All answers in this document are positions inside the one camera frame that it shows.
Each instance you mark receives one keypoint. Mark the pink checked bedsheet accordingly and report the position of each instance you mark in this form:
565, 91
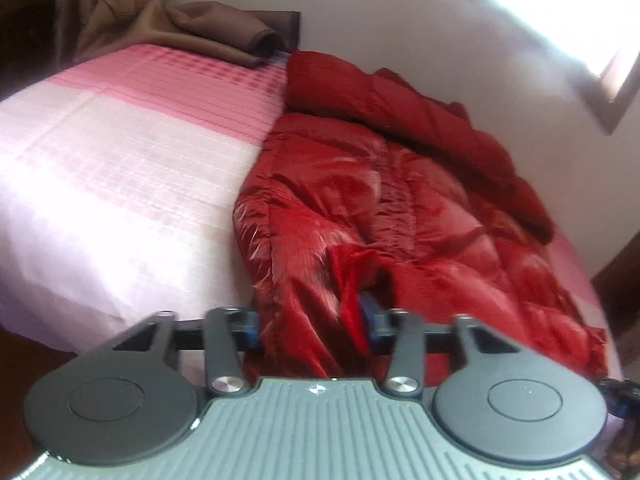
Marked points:
125, 175

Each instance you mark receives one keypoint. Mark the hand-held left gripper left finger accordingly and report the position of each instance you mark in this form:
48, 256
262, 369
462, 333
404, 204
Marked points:
248, 331

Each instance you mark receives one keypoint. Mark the brown blanket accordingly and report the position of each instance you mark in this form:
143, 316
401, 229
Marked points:
165, 15

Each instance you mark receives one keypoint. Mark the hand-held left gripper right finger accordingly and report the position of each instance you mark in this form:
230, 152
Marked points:
369, 321

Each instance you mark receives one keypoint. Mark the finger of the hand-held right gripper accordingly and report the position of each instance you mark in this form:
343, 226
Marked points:
619, 396

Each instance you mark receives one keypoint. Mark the dark wooden furniture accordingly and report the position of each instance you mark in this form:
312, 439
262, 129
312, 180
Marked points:
620, 290

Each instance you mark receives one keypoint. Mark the red puffer jacket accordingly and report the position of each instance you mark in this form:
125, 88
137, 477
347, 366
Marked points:
380, 240

